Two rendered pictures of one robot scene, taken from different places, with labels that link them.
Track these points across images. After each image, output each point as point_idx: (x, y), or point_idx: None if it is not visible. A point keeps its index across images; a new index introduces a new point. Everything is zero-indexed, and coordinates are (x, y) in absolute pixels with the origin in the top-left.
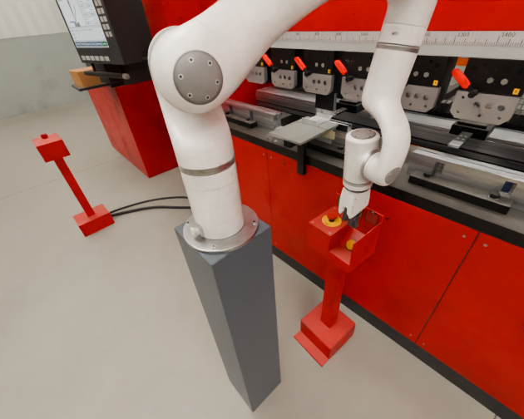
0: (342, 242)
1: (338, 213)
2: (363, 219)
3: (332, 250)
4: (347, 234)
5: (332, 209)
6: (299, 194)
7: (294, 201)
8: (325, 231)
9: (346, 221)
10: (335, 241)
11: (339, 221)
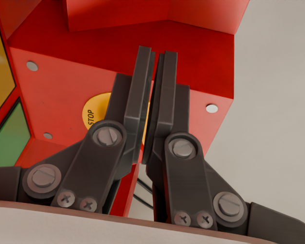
0: (156, 12)
1: (60, 116)
2: None
3: (224, 25)
4: (114, 19)
5: (62, 140)
6: (40, 159)
7: (57, 144)
8: (211, 123)
9: (81, 76)
10: (190, 44)
11: (106, 99)
